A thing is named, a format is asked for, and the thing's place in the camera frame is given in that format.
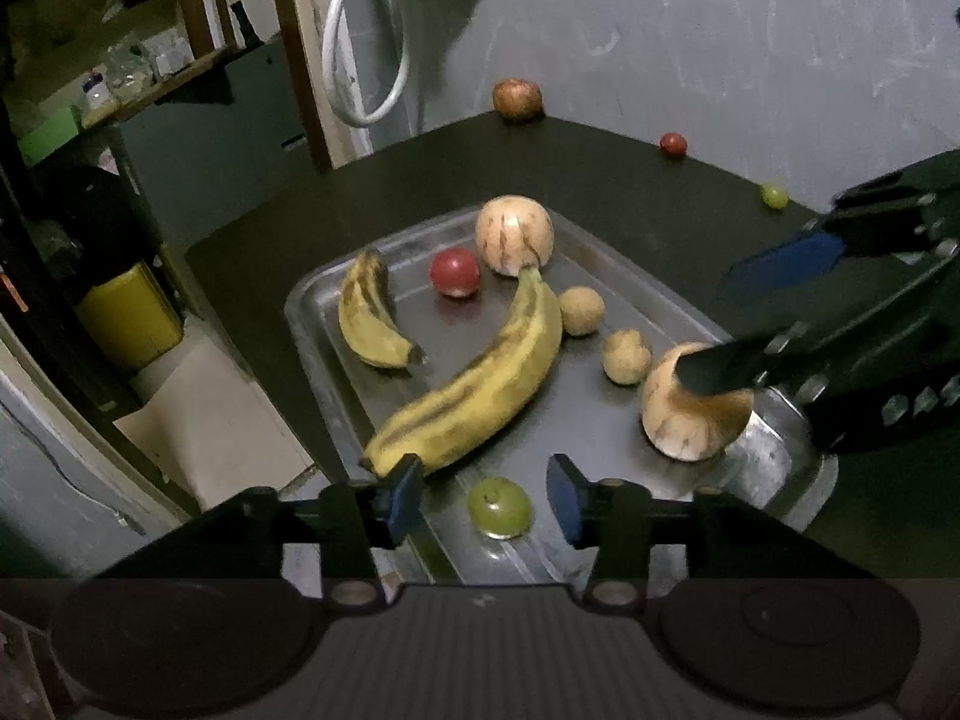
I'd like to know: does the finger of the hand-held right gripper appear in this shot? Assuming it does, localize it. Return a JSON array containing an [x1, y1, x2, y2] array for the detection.
[[721, 152, 960, 302], [673, 240, 960, 400]]

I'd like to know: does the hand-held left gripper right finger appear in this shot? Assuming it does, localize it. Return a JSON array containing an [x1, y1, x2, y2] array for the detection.
[[545, 454, 882, 608]]

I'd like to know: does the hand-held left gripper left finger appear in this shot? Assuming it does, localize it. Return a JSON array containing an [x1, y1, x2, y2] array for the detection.
[[94, 454, 426, 608]]

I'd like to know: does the cream striped melon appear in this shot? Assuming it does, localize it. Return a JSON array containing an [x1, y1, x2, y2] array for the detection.
[[640, 342, 755, 462], [475, 196, 555, 278]]

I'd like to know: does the metal tray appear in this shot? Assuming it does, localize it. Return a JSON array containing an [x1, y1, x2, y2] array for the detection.
[[283, 202, 839, 586]]

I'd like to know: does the lumpy brown sapodilla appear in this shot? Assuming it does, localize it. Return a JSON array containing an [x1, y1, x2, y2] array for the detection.
[[603, 328, 652, 385]]

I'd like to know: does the large yellow banana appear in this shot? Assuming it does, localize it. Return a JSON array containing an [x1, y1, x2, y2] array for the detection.
[[360, 264, 564, 478]]

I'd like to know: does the round brown sapodilla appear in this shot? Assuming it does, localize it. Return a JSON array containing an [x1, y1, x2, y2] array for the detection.
[[559, 286, 605, 337]]

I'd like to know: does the small spotted banana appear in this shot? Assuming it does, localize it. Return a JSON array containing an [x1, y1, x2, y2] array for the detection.
[[337, 246, 427, 370]]

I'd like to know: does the round red fruit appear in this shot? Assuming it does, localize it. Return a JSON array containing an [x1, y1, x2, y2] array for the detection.
[[429, 248, 481, 298]]

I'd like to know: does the red-brown apple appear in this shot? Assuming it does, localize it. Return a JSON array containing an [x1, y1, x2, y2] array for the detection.
[[493, 79, 543, 123]]

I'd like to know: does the yellow container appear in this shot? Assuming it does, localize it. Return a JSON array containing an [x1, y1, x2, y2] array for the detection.
[[75, 261, 185, 372]]

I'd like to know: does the wooden shelf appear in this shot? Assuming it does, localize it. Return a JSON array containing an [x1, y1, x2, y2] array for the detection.
[[79, 45, 241, 128]]

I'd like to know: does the green box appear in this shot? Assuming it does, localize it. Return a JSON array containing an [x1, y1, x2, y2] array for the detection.
[[19, 106, 83, 166]]

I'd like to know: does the white hose loop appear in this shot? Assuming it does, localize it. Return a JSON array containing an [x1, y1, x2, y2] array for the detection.
[[322, 0, 411, 128]]

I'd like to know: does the brown wooden post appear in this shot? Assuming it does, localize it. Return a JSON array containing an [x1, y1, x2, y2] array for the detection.
[[264, 0, 335, 173]]

